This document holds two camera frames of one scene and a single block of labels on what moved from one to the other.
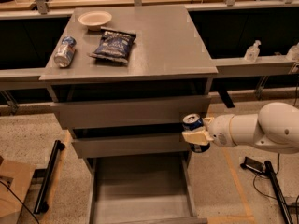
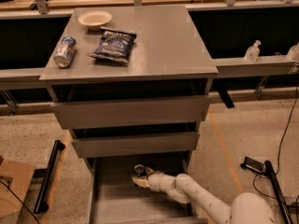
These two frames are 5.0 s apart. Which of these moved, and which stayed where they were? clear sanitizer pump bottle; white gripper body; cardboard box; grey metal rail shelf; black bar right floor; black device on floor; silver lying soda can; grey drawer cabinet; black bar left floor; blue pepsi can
Moved: white gripper body; blue pepsi can
Stayed: black bar left floor; cardboard box; silver lying soda can; black device on floor; grey metal rail shelf; grey drawer cabinet; clear sanitizer pump bottle; black bar right floor
